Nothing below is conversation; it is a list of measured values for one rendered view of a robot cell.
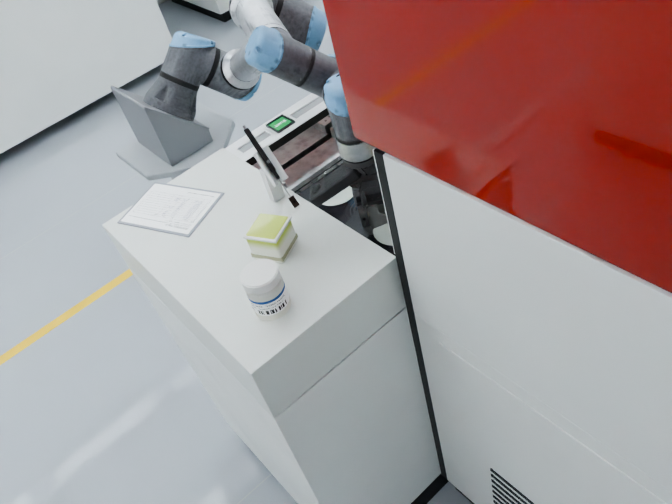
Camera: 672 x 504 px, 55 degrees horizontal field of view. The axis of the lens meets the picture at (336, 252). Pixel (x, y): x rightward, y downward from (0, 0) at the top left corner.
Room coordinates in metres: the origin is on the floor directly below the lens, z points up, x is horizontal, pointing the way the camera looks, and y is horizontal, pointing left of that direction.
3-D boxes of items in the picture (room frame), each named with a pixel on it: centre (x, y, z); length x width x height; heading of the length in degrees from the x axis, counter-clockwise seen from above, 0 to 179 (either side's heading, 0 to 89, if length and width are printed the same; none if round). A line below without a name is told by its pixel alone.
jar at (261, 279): (0.83, 0.14, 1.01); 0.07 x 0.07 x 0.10
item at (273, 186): (1.13, 0.08, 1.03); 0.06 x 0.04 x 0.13; 29
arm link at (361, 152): (1.01, -0.10, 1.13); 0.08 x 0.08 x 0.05
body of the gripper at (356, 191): (1.01, -0.11, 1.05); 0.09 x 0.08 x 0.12; 81
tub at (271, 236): (0.98, 0.11, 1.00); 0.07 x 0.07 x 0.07; 56
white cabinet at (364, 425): (1.20, -0.07, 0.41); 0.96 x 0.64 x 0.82; 119
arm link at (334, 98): (1.01, -0.10, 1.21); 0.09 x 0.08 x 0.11; 0
